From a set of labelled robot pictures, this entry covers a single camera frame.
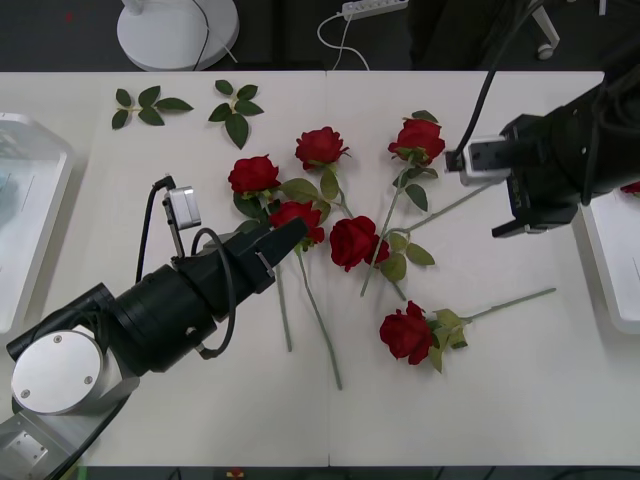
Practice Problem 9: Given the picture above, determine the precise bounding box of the person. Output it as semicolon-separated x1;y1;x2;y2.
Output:
407;0;541;71

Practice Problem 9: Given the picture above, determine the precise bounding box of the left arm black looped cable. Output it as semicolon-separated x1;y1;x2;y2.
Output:
192;227;239;359

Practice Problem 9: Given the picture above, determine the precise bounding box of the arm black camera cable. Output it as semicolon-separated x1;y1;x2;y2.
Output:
444;0;539;174
135;173;176;284

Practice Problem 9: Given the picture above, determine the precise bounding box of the white round stand base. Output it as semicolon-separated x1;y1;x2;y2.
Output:
116;0;240;72

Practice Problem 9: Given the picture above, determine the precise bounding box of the white chair base with casters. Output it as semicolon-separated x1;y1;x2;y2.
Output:
529;0;609;61

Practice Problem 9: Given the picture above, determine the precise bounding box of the right arm wrist camera box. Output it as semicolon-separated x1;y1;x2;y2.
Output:
458;136;514;187

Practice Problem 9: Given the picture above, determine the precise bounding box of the shallow white box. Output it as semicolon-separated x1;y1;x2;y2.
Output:
571;187;640;335
0;112;76;335

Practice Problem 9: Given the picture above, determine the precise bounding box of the thin black floor cable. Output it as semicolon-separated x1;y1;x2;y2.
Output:
191;0;212;71

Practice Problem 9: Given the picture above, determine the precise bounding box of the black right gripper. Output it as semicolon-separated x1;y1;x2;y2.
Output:
491;113;584;239

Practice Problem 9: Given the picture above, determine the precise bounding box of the arm wrist camera box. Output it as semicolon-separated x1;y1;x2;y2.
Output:
458;136;514;187
162;185;202;264

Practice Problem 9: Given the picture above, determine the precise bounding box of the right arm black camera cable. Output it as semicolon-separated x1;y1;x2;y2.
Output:
444;0;539;174

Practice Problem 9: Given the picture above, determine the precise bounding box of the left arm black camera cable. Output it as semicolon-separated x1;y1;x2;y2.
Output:
135;173;176;284

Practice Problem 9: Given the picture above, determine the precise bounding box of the left arm wrist camera box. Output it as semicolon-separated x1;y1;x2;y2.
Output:
162;185;202;264

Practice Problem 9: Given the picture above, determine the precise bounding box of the white power strip with cable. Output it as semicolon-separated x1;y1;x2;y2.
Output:
316;0;408;71

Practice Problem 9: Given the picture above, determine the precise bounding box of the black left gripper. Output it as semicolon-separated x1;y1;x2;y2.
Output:
172;217;309;321

